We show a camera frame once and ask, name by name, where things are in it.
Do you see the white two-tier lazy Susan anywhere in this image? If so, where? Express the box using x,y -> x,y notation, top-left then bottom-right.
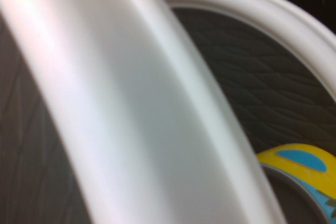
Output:
0,0 -> 336,224

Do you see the yellow blue dotted can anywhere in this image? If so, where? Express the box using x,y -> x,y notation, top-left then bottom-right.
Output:
256,143 -> 336,224

